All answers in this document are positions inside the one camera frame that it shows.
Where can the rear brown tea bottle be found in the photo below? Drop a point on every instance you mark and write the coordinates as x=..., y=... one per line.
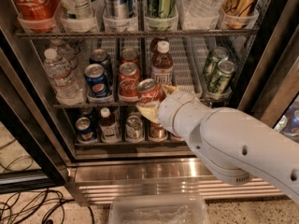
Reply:
x=154, y=44

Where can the top shelf blue silver can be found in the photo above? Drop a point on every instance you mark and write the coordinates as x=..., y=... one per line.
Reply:
x=119, y=9

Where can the bottom shelf silver green can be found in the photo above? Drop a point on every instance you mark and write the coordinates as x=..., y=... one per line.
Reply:
x=134, y=128

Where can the empty white shelf tray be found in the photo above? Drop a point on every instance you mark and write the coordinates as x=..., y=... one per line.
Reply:
x=185, y=76

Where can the front clear water bottle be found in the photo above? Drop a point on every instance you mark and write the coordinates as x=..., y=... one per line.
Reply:
x=62, y=79

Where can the right glass fridge door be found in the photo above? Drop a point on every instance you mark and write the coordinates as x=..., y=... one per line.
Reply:
x=275, y=82

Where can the front green can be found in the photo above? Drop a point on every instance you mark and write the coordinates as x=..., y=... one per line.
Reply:
x=221, y=77

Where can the large coca-cola bottle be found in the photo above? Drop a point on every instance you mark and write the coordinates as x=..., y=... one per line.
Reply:
x=37, y=16

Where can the bottom shelf tea bottle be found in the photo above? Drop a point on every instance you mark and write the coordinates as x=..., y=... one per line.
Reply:
x=109, y=127

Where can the clear water bottle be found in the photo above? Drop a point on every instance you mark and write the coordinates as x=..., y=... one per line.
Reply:
x=66, y=51
x=62, y=79

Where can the rear blue pepsi can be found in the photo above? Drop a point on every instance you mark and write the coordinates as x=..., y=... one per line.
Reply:
x=100, y=56

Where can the top shelf green bottle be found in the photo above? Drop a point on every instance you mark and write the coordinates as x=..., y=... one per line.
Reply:
x=161, y=9

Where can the bottom shelf pepsi can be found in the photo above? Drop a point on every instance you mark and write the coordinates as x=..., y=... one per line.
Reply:
x=86, y=132

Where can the bottom shelf brown can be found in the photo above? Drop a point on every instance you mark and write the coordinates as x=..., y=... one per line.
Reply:
x=156, y=131

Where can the top shelf sprite bottle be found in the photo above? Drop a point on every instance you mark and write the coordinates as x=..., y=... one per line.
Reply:
x=77, y=9

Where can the blue pepsi can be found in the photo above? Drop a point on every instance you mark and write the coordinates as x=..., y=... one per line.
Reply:
x=100, y=56
x=97, y=80

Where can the front blue pepsi can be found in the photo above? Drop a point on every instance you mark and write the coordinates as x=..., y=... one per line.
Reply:
x=97, y=80

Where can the red coke can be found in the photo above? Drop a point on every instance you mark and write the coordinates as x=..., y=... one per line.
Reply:
x=148, y=90
x=129, y=76
x=129, y=55

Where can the rear green can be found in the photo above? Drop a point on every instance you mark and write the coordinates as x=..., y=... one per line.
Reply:
x=214, y=56

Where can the clear plastic bin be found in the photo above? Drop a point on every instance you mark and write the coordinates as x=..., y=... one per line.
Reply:
x=159, y=209

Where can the rear clear water bottle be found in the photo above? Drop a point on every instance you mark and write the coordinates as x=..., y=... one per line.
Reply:
x=66, y=51

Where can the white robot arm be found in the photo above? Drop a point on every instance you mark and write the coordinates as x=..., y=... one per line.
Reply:
x=233, y=145

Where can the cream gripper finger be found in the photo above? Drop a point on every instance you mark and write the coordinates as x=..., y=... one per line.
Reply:
x=149, y=111
x=168, y=89

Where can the top shelf orange bottle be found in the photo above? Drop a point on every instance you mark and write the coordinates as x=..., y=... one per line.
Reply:
x=239, y=8

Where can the brown tea bottle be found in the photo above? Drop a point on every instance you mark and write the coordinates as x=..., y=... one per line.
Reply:
x=162, y=64
x=154, y=44

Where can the front brown tea bottle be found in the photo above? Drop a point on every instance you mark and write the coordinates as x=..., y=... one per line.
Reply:
x=162, y=64

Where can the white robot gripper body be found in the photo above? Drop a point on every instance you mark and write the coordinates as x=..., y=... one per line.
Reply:
x=171, y=108

